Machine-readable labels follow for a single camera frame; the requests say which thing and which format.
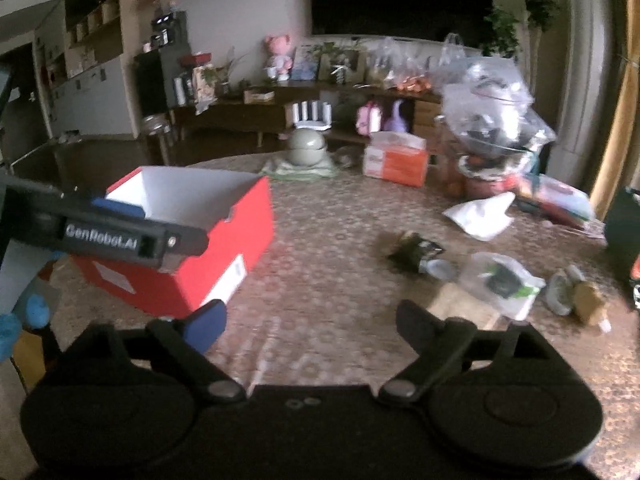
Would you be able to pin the glass jar with lid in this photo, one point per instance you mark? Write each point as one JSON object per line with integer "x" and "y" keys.
{"x": 159, "y": 138}

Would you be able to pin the large clear plastic bag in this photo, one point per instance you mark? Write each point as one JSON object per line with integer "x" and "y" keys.
{"x": 487, "y": 106}

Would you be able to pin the orange tissue box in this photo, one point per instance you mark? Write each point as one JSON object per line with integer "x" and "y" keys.
{"x": 397, "y": 157}

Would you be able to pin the photo frame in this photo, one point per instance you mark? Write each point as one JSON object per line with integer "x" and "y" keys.
{"x": 342, "y": 65}

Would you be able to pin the pink plush bear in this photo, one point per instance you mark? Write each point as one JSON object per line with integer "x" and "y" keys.
{"x": 279, "y": 63}

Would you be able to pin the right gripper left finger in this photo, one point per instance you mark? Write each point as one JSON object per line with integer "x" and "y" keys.
{"x": 177, "y": 351}

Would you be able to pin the wooden tv cabinet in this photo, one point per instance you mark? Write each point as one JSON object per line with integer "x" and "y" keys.
{"x": 277, "y": 109}

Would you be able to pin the folded green white cloth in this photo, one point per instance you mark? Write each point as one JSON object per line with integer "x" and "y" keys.
{"x": 279, "y": 168}

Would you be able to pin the purple vase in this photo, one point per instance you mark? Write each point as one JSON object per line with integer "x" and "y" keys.
{"x": 396, "y": 122}

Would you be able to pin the white paper sheet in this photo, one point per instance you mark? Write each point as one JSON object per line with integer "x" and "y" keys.
{"x": 483, "y": 219}

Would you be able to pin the tan plush toy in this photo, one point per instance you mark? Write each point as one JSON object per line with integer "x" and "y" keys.
{"x": 591, "y": 307}

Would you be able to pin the blue gloved hand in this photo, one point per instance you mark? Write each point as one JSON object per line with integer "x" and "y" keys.
{"x": 32, "y": 311}

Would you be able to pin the grey round ceramic jar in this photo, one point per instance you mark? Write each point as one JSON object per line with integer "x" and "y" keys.
{"x": 305, "y": 147}

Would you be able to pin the white router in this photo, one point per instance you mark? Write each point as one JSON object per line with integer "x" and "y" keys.
{"x": 315, "y": 115}

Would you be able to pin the yellow curtain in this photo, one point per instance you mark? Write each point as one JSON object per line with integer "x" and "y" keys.
{"x": 617, "y": 150}

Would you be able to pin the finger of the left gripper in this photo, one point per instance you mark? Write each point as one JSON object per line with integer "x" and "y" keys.
{"x": 129, "y": 210}

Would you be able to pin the dark side cabinet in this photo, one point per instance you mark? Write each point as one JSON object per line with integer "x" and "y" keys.
{"x": 156, "y": 69}

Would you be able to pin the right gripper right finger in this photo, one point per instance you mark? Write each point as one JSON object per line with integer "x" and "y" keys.
{"x": 439, "y": 344}

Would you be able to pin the pink pot with fruit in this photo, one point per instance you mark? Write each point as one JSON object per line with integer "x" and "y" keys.
{"x": 484, "y": 178}

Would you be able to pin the pink backpack toy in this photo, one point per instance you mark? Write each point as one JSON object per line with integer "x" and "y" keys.
{"x": 368, "y": 119}

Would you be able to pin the plastic bag with green item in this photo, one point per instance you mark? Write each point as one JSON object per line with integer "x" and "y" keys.
{"x": 502, "y": 282}

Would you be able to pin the black snack packet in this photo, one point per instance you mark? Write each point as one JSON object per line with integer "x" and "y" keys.
{"x": 413, "y": 251}

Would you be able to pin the red cardboard box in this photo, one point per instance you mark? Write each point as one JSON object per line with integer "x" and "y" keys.
{"x": 214, "y": 227}

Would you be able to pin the bag of oranges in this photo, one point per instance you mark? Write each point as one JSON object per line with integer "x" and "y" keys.
{"x": 414, "y": 76}

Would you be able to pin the small round tin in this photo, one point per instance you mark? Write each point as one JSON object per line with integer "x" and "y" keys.
{"x": 441, "y": 269}

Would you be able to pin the green potted tree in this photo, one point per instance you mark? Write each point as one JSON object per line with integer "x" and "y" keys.
{"x": 535, "y": 18}

